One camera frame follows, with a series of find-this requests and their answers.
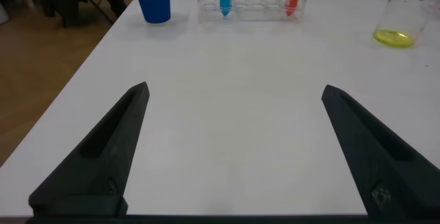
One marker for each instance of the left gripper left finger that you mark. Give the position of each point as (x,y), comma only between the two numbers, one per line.
(99,162)

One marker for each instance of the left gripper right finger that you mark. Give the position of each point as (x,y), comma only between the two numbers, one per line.
(388,162)

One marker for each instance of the clear glass beaker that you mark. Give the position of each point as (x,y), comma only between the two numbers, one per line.
(395,36)

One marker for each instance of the clear acrylic test tube rack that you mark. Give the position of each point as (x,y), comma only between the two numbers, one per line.
(252,9)

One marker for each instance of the black folding chair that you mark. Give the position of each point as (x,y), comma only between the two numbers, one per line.
(101,7)

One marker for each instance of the blue white paper cup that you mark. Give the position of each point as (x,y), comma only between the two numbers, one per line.
(156,9)

